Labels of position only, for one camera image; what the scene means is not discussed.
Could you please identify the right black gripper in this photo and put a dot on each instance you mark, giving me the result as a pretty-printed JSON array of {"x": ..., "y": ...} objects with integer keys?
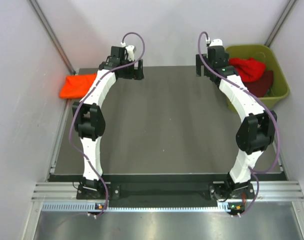
[{"x": 199, "y": 64}]

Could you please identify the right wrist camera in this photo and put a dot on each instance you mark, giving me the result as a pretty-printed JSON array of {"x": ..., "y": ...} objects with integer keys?
[{"x": 216, "y": 42}]

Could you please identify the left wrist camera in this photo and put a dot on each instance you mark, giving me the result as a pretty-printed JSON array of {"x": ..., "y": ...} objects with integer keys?
[{"x": 130, "y": 49}]

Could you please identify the bright red t shirt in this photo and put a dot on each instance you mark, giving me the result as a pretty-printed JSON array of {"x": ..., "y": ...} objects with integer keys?
[{"x": 250, "y": 70}]

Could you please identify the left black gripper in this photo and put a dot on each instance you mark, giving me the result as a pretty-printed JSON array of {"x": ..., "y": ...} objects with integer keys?
[{"x": 134, "y": 74}]

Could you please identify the green plastic bin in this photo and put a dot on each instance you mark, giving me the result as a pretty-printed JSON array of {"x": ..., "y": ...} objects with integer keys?
[{"x": 279, "y": 89}]

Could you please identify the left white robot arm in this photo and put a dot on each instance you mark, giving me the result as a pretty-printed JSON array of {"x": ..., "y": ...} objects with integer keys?
[{"x": 88, "y": 120}]

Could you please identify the orange folded t shirt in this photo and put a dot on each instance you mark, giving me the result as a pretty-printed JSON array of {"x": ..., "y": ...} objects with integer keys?
[{"x": 77, "y": 86}]

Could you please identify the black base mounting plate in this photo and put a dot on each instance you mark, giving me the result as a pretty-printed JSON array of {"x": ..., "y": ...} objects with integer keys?
[{"x": 163, "y": 194}]

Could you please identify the grey slotted cable duct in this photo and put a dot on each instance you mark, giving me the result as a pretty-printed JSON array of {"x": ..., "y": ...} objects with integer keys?
[{"x": 94, "y": 207}]

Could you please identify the aluminium frame rail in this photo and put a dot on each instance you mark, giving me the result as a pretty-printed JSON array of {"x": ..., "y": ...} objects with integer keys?
[{"x": 268, "y": 191}]

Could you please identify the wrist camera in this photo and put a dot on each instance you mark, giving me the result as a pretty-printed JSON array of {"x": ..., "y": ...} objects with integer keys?
[
  {"x": 216, "y": 42},
  {"x": 130, "y": 49}
]

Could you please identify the dark red t shirt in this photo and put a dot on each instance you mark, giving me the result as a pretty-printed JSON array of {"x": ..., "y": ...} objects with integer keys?
[{"x": 261, "y": 87}]

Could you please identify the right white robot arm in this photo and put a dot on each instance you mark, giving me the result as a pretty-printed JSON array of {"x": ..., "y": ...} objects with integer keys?
[{"x": 257, "y": 128}]

